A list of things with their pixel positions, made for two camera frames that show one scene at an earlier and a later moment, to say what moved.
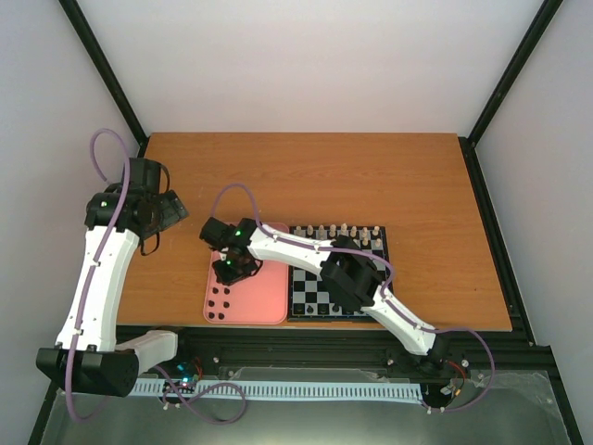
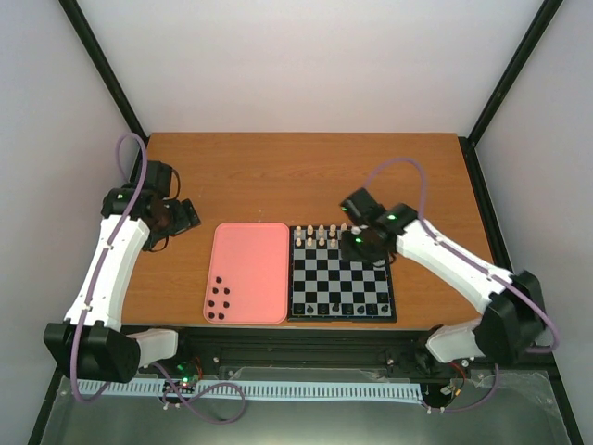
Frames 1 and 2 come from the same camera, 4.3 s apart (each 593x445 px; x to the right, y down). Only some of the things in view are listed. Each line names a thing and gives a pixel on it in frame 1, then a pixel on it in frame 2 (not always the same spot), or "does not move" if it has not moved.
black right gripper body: (234, 271) → (360, 249)
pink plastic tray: (260, 298) does not move
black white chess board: (309, 298) does not move
